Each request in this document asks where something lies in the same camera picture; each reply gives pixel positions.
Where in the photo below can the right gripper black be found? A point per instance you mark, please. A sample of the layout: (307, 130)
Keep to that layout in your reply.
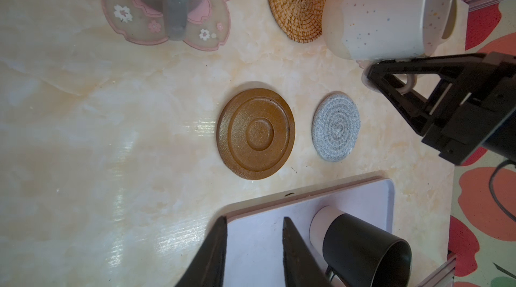
(472, 106)

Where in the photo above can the pink flower coaster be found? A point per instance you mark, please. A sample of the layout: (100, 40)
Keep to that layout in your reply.
(208, 25)

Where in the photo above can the grey round knitted coaster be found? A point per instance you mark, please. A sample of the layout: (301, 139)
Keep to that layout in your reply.
(336, 126)

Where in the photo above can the black mug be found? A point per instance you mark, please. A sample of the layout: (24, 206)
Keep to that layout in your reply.
(359, 253)

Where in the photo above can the white mug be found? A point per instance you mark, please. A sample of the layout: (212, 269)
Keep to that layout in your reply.
(375, 30)

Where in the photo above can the brown round coaster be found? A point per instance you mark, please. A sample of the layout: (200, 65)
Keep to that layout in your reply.
(255, 133)

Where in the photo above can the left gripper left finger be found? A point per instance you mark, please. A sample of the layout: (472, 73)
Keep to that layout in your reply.
(207, 267)

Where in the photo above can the lavender silicone tray mat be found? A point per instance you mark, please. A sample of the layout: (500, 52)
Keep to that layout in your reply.
(254, 240)

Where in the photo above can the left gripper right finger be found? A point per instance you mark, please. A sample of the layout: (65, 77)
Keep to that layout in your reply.
(300, 267)

